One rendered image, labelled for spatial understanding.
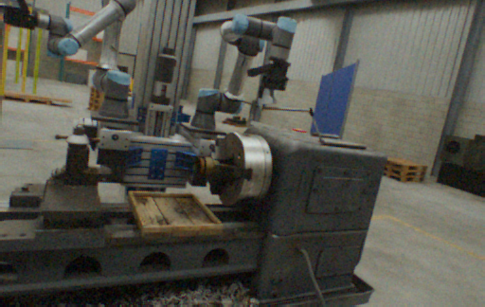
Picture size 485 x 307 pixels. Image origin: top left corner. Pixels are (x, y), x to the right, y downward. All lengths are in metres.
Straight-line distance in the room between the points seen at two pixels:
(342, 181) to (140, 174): 1.07
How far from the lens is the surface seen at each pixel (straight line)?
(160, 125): 2.01
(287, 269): 1.54
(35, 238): 1.14
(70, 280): 1.30
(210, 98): 1.92
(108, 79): 1.84
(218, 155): 1.41
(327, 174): 1.46
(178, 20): 2.08
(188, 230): 1.26
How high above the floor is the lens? 1.41
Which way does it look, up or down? 9 degrees down
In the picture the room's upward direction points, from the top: 11 degrees clockwise
